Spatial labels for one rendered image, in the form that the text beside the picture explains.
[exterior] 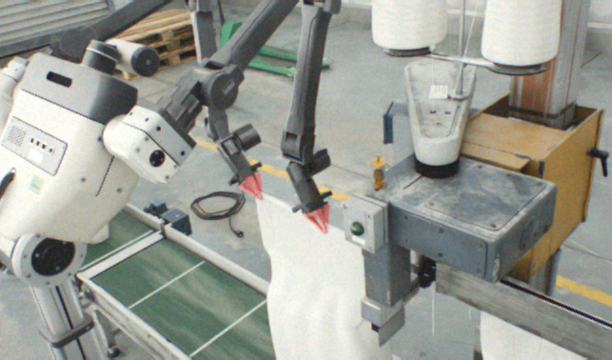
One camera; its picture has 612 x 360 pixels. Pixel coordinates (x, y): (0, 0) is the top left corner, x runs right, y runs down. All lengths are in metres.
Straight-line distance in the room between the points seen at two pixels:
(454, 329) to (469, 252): 1.75
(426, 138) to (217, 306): 1.46
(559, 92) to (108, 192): 1.01
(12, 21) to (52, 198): 7.41
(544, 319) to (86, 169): 0.97
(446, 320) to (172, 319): 1.24
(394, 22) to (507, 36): 0.25
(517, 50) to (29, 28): 7.94
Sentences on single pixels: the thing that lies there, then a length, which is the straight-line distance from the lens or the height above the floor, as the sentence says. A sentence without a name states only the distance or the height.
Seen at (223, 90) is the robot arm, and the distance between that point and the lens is 1.21.
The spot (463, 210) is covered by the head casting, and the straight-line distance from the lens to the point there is 1.08.
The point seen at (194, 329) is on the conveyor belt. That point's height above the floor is 0.38.
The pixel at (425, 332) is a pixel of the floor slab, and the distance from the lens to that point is 2.77.
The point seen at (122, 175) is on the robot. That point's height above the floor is 1.35.
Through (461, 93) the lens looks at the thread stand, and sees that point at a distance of 1.35.
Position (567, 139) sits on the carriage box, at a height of 1.33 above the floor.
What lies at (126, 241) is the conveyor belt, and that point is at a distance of 2.95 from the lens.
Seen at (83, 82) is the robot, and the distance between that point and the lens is 1.33.
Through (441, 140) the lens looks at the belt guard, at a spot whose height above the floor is 1.42.
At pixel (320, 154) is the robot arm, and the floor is 1.23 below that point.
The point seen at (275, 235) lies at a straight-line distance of 1.74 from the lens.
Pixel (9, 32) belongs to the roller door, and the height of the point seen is 0.29.
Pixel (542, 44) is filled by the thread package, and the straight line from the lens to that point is 1.20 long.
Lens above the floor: 1.91
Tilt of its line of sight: 29 degrees down
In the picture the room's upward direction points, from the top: 6 degrees counter-clockwise
